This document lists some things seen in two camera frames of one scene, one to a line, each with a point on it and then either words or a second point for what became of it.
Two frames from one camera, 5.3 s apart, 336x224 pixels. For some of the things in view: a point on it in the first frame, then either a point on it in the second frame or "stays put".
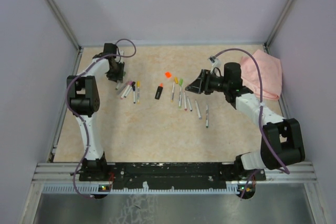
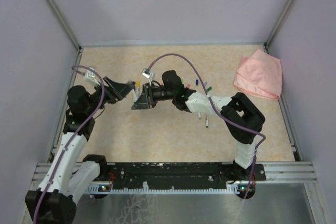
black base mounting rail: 169,176 stays put
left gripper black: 118,76 to 116,91
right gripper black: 201,84 to 146,99
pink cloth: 271,74 stays put
